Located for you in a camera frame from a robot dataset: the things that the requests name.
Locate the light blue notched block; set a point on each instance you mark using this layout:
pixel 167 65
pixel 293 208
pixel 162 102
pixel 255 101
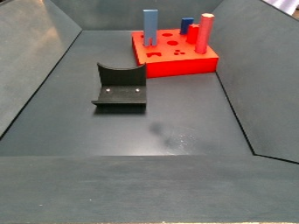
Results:
pixel 150 27

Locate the red star peg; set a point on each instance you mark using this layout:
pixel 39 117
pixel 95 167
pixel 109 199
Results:
pixel 193 33

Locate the dark blue rounded block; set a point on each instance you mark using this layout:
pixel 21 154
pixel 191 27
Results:
pixel 186 22

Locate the red shape sorter board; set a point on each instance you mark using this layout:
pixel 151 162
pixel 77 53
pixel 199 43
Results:
pixel 173 57

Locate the red cylinder peg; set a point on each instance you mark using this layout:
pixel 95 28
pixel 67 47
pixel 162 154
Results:
pixel 205 33

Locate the black curved fixture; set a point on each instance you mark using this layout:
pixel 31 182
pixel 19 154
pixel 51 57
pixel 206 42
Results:
pixel 122 85

